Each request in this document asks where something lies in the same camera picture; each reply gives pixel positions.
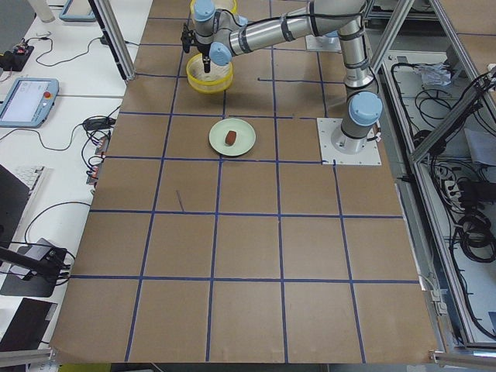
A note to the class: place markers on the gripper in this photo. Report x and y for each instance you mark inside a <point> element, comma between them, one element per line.
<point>203,49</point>

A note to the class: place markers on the yellow steamer layer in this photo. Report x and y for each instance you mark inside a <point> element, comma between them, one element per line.
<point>224,4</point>
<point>218,79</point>

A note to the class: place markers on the brown bun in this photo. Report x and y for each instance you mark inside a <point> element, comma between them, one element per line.
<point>230,138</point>

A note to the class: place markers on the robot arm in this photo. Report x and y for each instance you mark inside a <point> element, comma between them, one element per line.
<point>220,35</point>

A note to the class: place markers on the light green plate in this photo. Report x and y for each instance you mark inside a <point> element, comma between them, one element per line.
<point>246,137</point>

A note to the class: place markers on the white keyboard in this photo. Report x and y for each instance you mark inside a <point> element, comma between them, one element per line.
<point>31,176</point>

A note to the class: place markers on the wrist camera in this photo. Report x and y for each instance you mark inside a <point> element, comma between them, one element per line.
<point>187,38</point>

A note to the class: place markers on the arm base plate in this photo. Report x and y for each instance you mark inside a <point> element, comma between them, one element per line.
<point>338,149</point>
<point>323,44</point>

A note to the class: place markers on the black camera stand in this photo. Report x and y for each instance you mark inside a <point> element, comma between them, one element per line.
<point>34,271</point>

